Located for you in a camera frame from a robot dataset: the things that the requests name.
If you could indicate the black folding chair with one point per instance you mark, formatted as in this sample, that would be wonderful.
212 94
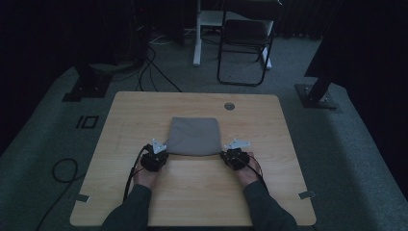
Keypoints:
245 32

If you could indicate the person's right hand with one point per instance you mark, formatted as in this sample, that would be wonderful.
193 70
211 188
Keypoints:
250 174

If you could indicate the grey tape piece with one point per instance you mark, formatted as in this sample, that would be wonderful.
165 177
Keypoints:
82 198
307 194

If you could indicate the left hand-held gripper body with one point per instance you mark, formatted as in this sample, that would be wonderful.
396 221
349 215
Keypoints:
154 160

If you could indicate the grey pants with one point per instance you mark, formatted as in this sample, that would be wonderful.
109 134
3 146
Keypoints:
194 136

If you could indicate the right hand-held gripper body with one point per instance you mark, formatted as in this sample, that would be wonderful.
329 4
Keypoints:
237 159

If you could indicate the dark equipment tower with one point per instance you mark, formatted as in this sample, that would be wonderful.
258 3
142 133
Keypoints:
140 32

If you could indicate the person's left hand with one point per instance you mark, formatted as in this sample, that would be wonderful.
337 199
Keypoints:
144 178

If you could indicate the round grey table grommet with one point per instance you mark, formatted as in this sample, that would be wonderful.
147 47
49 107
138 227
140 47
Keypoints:
229 106

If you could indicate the white desk frame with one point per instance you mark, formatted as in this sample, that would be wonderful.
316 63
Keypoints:
197 38

